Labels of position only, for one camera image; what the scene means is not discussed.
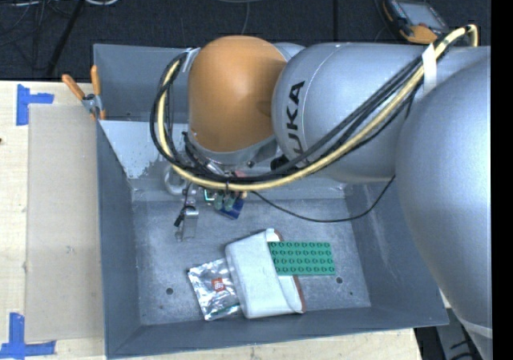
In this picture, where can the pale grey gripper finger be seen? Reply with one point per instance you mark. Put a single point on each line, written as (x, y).
(188, 226)
(173, 181)

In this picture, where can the grey metal bin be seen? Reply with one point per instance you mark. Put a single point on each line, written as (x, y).
(160, 254)

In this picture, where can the silver foil packet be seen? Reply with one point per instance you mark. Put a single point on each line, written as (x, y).
(212, 290)

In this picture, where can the white pouch with brown trim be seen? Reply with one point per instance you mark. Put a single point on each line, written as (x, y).
(256, 278)

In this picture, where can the pale wood board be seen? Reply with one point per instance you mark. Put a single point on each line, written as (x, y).
(64, 210)

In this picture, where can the dark green flat block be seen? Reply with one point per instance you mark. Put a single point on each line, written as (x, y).
(308, 260)

